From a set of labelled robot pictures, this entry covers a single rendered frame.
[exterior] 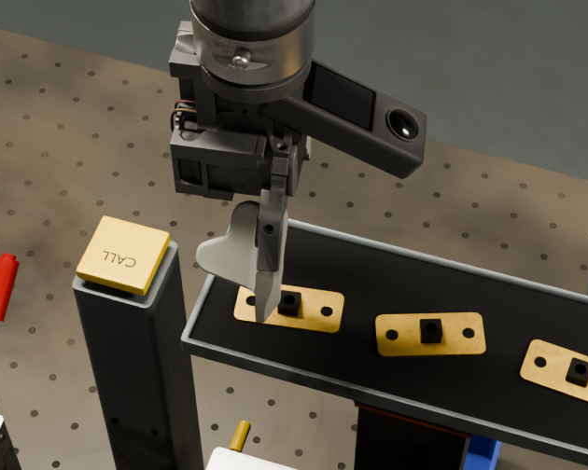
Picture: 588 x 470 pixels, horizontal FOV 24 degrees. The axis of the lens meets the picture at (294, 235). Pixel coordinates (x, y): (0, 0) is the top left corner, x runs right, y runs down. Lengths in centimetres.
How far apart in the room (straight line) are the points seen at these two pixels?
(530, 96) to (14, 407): 153
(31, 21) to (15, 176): 121
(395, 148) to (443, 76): 195
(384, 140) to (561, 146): 187
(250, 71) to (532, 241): 94
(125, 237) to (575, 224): 76
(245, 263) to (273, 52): 18
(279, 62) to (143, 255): 34
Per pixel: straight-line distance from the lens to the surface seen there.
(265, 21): 78
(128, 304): 112
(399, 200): 173
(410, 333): 107
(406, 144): 89
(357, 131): 87
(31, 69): 190
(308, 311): 107
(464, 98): 279
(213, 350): 106
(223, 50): 81
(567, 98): 282
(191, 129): 90
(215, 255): 93
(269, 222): 89
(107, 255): 112
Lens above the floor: 207
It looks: 54 degrees down
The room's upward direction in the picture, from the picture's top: straight up
